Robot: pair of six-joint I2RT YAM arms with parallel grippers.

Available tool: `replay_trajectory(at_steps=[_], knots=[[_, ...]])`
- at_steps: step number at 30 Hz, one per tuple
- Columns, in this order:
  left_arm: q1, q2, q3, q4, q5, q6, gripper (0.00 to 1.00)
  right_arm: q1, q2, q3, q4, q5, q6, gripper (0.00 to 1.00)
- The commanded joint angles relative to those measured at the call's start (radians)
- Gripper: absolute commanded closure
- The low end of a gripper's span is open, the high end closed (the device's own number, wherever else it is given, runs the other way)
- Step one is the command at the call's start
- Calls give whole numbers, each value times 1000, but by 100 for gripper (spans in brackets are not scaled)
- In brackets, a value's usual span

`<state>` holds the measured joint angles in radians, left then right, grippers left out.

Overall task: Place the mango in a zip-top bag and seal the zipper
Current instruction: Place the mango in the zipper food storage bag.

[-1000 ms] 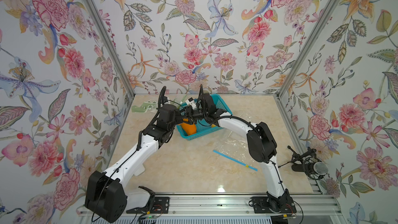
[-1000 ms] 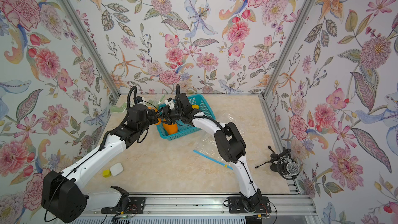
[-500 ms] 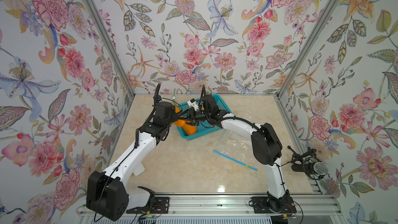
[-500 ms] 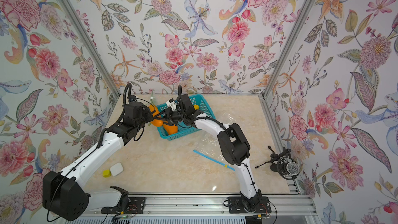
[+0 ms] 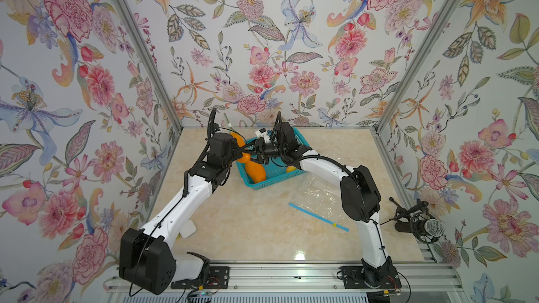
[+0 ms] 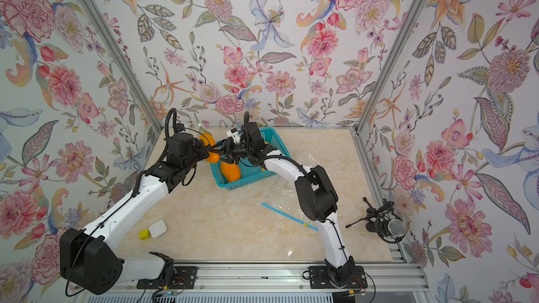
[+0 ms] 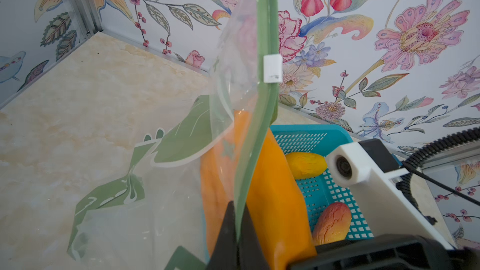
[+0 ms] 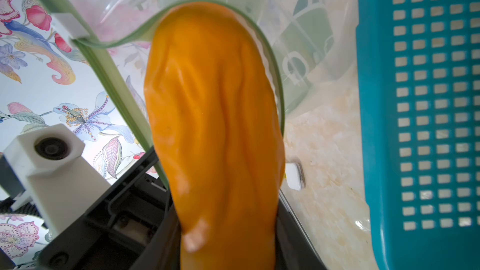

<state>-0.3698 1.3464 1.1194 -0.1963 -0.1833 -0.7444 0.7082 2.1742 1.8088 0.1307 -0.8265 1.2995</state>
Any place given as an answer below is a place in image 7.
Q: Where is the red yellow mango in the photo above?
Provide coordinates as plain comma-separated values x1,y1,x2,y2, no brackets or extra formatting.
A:
312,202,352,246

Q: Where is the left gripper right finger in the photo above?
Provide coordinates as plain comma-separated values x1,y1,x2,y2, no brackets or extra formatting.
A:
237,206,270,270

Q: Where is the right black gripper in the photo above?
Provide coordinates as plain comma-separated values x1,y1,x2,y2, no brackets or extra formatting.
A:
287,234,480,270

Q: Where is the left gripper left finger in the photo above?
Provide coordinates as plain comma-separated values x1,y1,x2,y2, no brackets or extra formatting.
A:
206,201,238,270

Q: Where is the green printed zip-top bag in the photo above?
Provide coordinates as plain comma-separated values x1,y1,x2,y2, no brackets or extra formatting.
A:
67,0,282,270

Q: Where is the large orange mango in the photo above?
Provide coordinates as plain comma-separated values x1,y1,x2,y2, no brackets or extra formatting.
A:
201,130,317,270

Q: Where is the teal plastic basket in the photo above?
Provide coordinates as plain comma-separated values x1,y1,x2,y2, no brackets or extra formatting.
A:
267,124,404,241

